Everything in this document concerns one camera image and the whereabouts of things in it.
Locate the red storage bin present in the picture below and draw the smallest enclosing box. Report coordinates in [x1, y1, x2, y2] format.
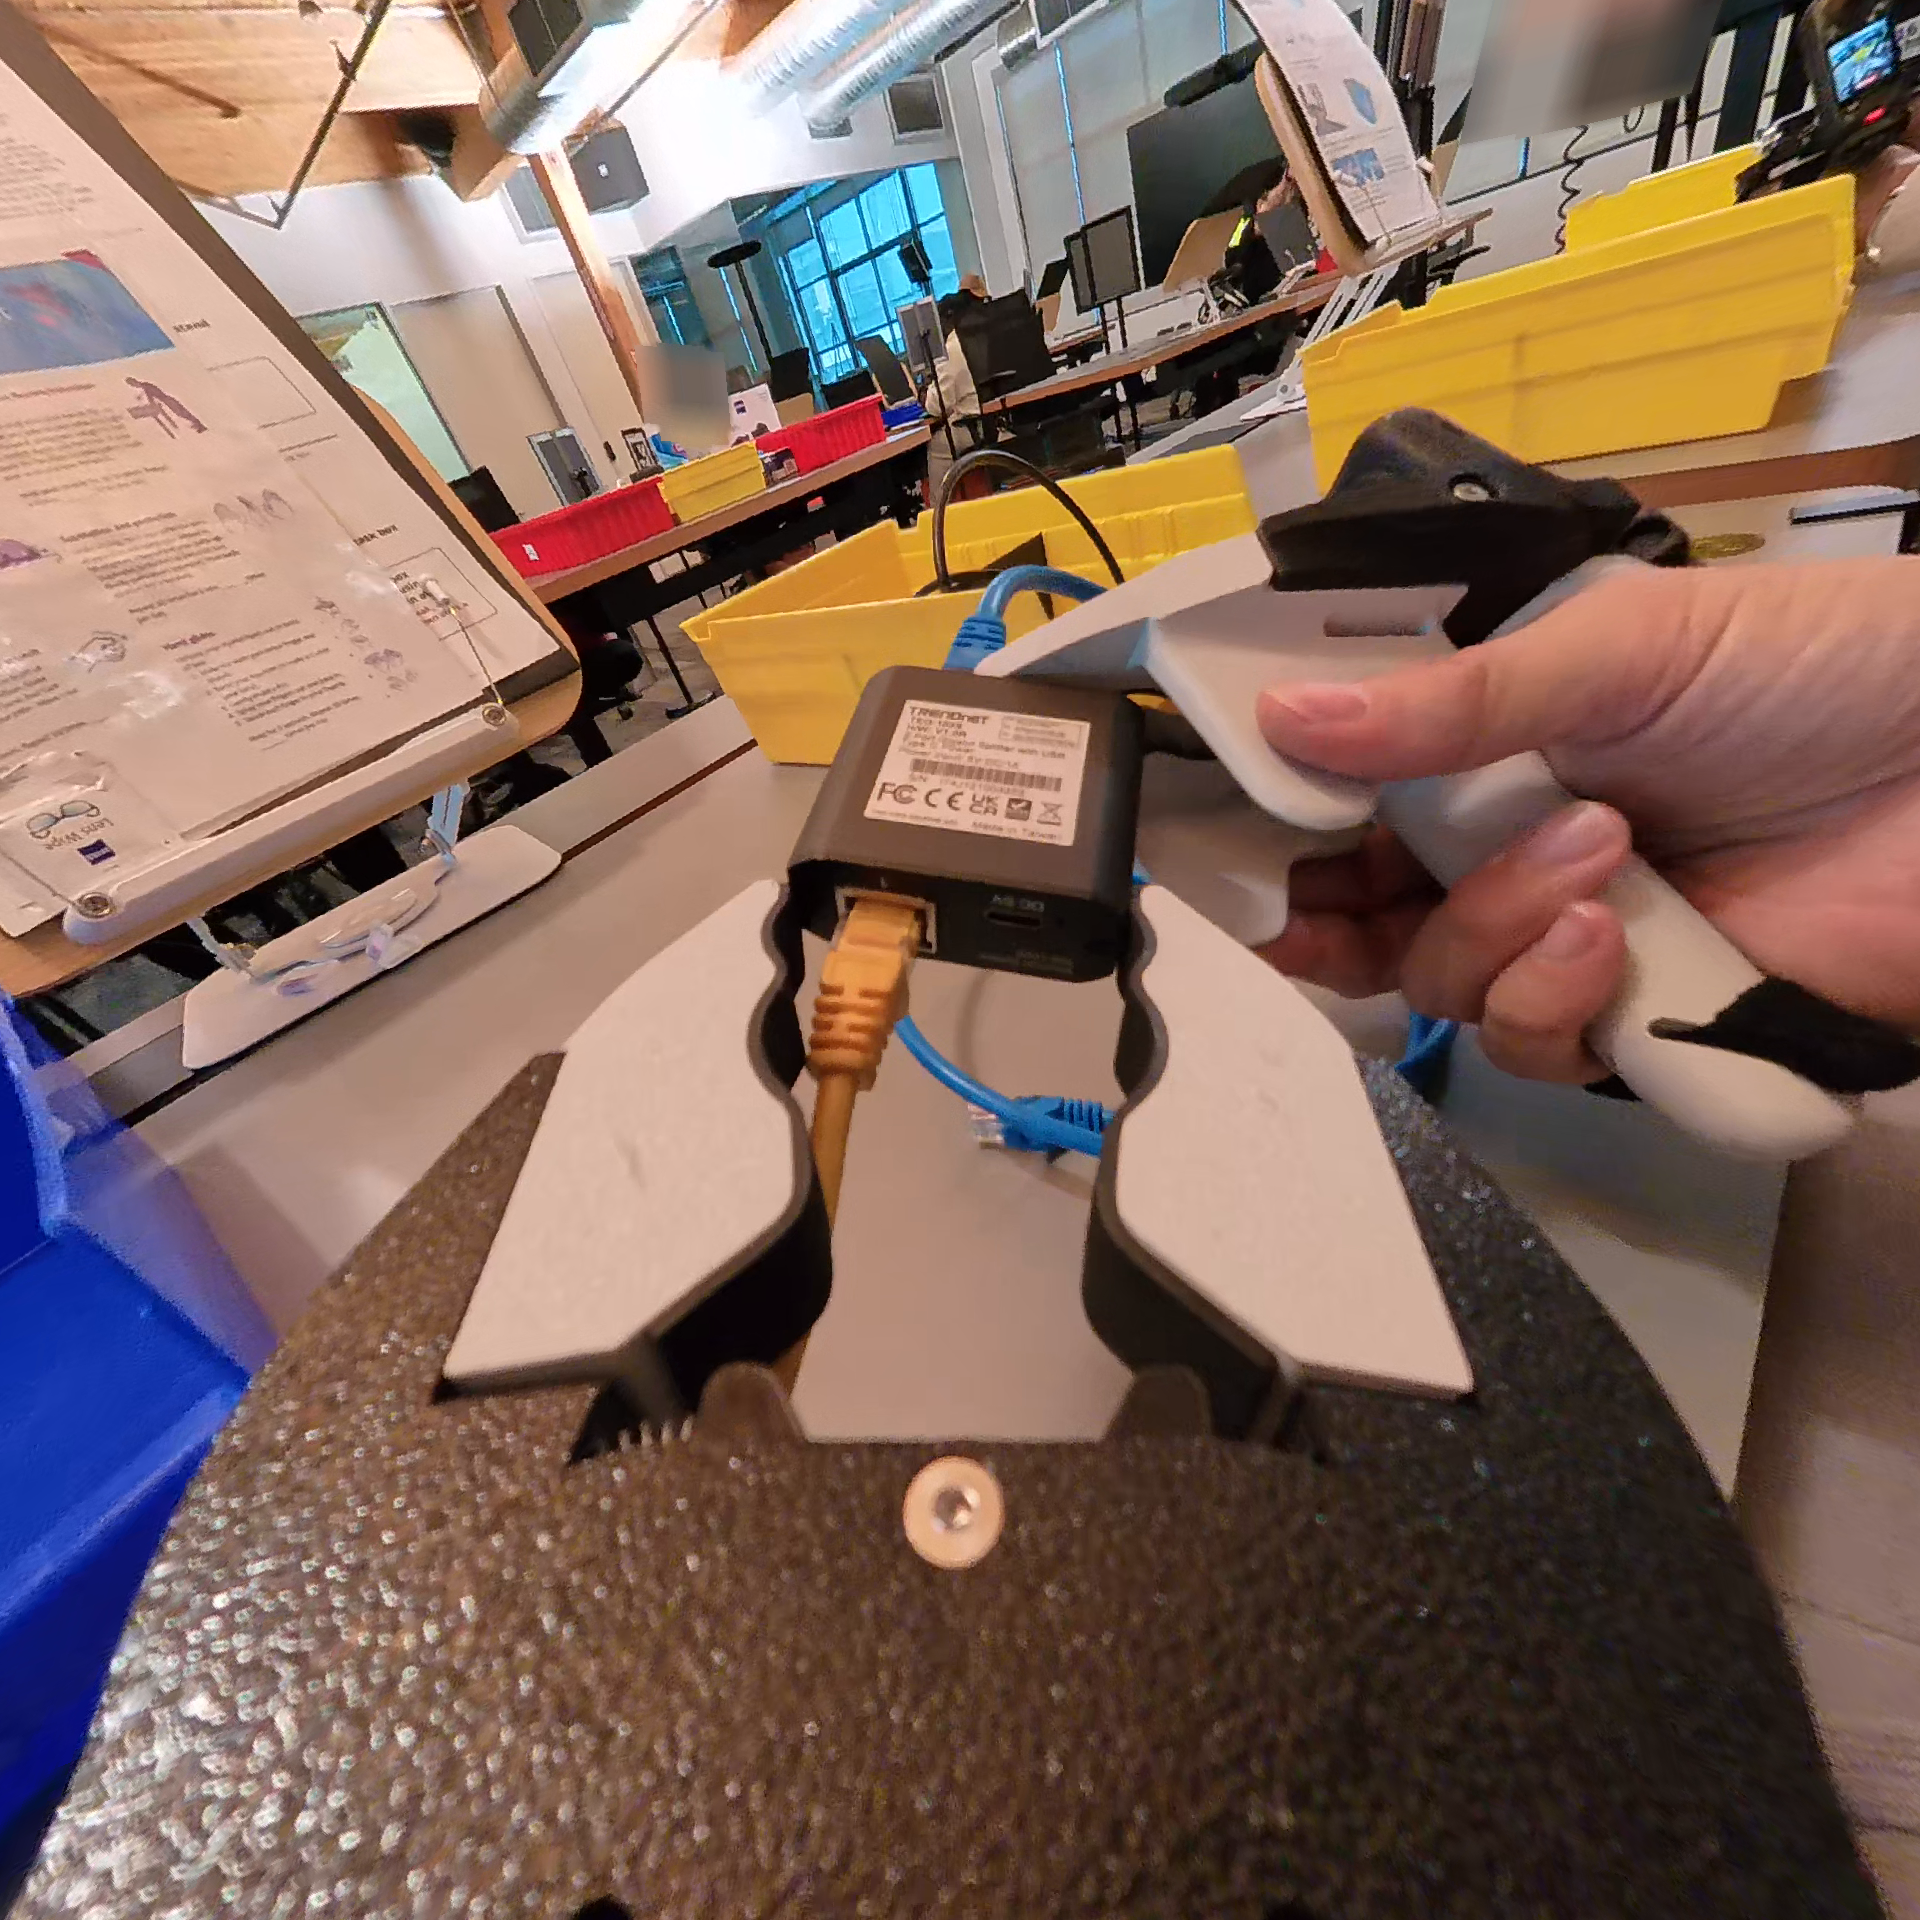
[486, 477, 677, 580]
[757, 399, 890, 476]

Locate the person's right hand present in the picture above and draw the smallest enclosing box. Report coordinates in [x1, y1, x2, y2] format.
[1253, 563, 1920, 1090]

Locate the laminated instruction sheet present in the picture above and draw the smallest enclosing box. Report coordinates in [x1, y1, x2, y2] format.
[1247, 0, 1442, 234]
[0, 45, 565, 934]

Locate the large black screen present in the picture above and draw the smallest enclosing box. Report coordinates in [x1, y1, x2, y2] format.
[1126, 69, 1277, 250]

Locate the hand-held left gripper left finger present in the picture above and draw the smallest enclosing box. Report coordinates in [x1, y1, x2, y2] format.
[439, 878, 838, 1430]

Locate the black network adapter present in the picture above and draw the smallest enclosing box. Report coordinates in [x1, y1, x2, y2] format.
[788, 666, 1149, 984]

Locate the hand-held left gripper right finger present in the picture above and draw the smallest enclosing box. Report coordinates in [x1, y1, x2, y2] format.
[1081, 883, 1476, 1444]

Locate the large grid window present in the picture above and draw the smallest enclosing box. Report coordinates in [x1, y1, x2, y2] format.
[757, 166, 961, 393]

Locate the yellow ethernet cable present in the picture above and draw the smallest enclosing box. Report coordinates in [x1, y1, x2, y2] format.
[781, 887, 929, 1389]

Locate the wooden clipboard board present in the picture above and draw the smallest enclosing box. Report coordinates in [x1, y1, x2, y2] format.
[1253, 51, 1449, 278]
[0, 0, 586, 998]

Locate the blue storage bin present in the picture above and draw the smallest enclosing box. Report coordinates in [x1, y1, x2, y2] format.
[0, 989, 279, 1833]

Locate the silver ventilation duct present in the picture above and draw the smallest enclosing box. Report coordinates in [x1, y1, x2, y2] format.
[742, 0, 994, 137]
[482, 0, 784, 160]

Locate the black cable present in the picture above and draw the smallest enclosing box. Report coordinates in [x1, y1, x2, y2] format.
[929, 450, 1126, 595]

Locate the grey desk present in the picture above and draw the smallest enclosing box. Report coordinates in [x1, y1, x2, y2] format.
[70, 270, 1920, 1501]

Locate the white lens wipe packet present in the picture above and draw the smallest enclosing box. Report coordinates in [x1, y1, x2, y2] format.
[0, 779, 152, 935]

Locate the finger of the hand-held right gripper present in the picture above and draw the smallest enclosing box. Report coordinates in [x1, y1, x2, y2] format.
[1145, 585, 1468, 830]
[983, 577, 1294, 709]

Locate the yellow storage bin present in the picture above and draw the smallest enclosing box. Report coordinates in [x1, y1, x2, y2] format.
[1303, 210, 1860, 467]
[684, 442, 1263, 772]
[660, 442, 772, 519]
[1560, 143, 1772, 257]

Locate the white document stand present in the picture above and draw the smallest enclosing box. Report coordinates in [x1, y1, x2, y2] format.
[70, 706, 565, 1075]

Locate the computer monitor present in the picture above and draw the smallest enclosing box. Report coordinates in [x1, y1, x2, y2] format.
[1064, 210, 1141, 310]

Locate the blue ethernet cable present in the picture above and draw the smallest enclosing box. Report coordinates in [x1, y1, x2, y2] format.
[897, 566, 1465, 1159]

